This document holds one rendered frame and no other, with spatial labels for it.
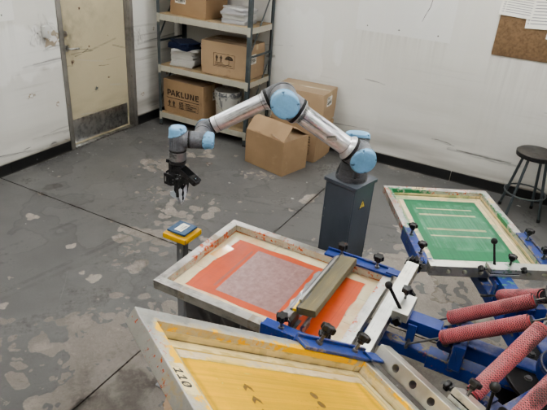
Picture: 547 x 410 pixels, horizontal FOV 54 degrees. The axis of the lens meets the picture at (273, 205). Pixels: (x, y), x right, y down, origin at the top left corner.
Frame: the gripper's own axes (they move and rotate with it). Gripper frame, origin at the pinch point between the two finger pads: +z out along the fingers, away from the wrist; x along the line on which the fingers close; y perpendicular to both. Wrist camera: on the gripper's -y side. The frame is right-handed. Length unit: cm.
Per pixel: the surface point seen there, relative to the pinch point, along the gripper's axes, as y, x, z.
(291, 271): -57, 1, 15
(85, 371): 50, 23, 110
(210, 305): -44, 41, 12
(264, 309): -60, 29, 15
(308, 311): -79, 32, 5
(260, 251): -38.8, -4.6, 14.8
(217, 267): -30.1, 15.8, 14.8
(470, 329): -130, 20, -2
